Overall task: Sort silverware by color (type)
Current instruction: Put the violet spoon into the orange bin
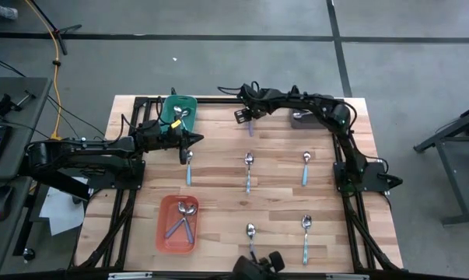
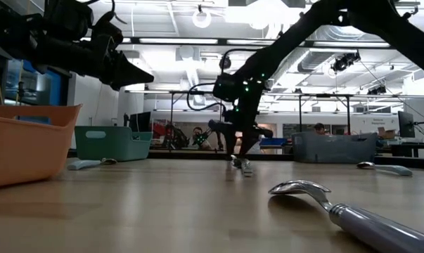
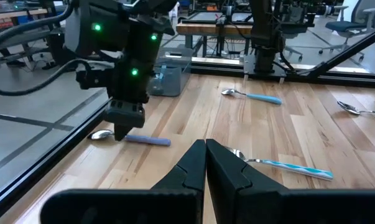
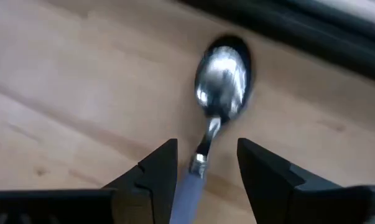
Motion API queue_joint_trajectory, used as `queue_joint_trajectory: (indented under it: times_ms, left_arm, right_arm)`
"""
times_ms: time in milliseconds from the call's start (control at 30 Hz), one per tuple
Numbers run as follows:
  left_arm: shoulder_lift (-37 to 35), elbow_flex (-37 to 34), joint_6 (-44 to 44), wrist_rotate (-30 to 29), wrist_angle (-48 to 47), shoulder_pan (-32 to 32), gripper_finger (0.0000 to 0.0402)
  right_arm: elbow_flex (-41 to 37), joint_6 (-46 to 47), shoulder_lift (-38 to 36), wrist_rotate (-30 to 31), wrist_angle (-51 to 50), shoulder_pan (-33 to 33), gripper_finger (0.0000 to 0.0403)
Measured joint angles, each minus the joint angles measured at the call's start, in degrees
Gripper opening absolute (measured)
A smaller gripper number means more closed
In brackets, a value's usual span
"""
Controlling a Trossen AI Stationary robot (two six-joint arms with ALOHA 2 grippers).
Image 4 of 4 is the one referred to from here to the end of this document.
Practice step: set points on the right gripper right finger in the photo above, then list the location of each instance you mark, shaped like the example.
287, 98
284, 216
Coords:
274, 193

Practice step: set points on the black aluminium table frame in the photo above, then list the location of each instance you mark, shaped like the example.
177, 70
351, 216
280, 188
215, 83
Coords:
299, 28

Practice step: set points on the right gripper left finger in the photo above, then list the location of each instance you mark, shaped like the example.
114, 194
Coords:
156, 186

